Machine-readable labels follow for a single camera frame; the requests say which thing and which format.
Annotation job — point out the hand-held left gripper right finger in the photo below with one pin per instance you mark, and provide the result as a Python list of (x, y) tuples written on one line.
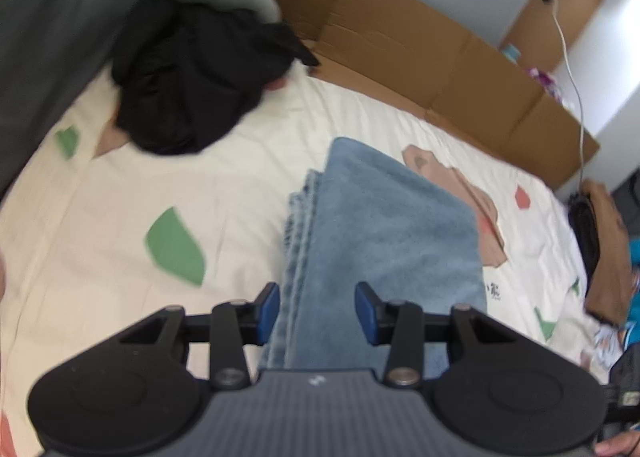
[(365, 312)]

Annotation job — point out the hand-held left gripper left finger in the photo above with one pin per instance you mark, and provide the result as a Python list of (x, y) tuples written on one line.
[(270, 312)]

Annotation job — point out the brown folded garment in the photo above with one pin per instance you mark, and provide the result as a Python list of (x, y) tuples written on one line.
[(607, 247)]

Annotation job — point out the person's right hand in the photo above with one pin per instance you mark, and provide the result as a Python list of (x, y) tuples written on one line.
[(622, 447)]

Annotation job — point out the teal printed blanket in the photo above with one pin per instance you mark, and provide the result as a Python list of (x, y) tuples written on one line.
[(635, 257)]

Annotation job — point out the brown cardboard sheet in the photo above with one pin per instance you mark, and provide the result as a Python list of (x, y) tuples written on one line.
[(425, 62)]

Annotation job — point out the black folded garment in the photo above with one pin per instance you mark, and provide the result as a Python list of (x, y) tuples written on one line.
[(585, 232)]

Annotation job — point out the purple printed packet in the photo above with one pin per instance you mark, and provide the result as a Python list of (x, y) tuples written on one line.
[(545, 79)]

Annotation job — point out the black crumpled garment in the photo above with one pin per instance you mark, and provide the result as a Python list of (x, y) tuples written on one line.
[(190, 87)]

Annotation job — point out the cream bear print bed sheet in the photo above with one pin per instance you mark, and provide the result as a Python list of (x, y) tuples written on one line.
[(225, 177)]

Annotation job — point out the dark grey duvet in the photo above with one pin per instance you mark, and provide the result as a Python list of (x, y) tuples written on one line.
[(50, 37)]

